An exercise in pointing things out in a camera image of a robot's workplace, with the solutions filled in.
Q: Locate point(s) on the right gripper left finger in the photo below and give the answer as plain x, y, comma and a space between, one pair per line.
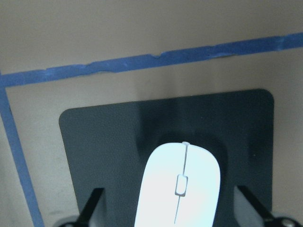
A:
93, 212

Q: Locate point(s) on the black mousepad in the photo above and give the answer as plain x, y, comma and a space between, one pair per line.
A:
107, 146

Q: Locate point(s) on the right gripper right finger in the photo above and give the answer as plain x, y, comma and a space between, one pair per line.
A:
249, 207

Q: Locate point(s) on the white computer mouse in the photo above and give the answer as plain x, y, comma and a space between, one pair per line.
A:
180, 187

